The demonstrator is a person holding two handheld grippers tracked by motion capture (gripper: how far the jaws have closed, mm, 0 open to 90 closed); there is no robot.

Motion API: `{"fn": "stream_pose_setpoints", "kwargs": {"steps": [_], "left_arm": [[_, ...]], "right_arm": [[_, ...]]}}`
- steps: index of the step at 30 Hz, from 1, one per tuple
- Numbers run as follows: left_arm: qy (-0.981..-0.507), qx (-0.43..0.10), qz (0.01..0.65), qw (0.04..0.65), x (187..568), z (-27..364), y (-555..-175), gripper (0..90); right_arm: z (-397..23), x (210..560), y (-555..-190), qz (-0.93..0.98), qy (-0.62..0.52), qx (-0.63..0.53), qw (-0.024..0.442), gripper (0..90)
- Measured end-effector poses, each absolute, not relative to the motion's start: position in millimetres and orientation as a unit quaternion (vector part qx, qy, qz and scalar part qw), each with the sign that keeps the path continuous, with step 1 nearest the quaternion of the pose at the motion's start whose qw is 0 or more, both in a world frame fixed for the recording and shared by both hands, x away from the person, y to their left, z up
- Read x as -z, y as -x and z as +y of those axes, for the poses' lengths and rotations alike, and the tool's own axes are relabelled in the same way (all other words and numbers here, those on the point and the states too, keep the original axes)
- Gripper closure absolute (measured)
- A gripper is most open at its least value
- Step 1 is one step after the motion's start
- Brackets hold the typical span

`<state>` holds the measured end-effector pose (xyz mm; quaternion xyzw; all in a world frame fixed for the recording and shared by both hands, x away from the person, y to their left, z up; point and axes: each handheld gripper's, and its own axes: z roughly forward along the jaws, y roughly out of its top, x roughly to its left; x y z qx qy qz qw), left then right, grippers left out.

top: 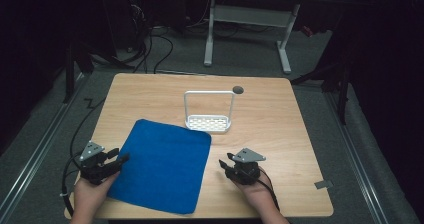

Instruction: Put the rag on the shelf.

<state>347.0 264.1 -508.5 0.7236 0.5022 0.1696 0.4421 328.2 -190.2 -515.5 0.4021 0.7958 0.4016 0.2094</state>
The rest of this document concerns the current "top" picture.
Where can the white-framed desk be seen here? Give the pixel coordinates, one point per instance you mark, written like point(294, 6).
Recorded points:
point(250, 15)

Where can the blue cloth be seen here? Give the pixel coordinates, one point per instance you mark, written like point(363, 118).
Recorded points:
point(163, 167)

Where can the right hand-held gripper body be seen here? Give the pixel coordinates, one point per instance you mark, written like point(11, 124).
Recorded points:
point(245, 170)

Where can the grey tape strip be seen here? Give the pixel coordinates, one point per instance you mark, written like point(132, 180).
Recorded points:
point(323, 184)

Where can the person's right hand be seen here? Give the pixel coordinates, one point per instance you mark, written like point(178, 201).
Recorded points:
point(258, 194)

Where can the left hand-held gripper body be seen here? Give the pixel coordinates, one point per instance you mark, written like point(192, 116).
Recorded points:
point(93, 167)

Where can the metal floor rail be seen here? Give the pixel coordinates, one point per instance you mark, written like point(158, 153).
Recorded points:
point(358, 160)
point(40, 144)

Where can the black metal stand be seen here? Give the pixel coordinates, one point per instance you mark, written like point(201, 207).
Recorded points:
point(341, 90)
point(70, 74)

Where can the grey round table grommet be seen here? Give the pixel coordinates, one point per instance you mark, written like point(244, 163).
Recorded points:
point(238, 90)

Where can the person's left hand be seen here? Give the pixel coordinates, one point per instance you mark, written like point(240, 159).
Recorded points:
point(88, 195)

